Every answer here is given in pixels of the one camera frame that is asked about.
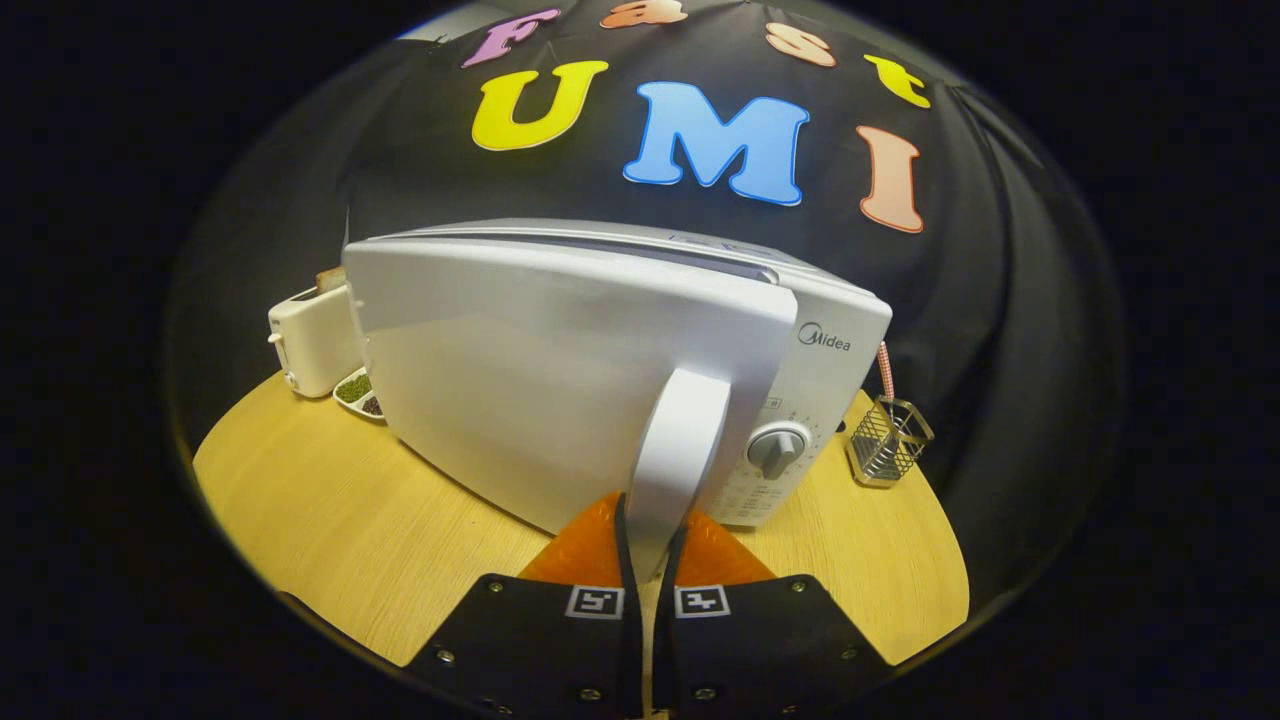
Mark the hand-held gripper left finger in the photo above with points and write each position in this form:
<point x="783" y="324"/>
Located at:
<point x="628" y="570"/>

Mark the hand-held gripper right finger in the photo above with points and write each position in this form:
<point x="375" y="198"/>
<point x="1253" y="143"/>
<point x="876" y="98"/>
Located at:
<point x="668" y="570"/>

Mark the pink striped straw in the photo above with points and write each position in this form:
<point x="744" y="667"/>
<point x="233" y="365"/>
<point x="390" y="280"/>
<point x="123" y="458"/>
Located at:
<point x="885" y="370"/>

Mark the toast slice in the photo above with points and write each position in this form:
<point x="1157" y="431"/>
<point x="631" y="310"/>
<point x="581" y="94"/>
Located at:
<point x="330" y="280"/>

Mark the white microwave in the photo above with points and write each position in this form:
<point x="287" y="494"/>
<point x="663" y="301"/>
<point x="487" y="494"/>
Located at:
<point x="550" y="370"/>

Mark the white divided dish with beans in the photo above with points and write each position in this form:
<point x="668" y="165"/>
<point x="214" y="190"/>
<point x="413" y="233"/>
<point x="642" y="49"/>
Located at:
<point x="355" y="390"/>

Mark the white toaster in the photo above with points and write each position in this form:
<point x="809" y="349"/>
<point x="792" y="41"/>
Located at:
<point x="310" y="340"/>

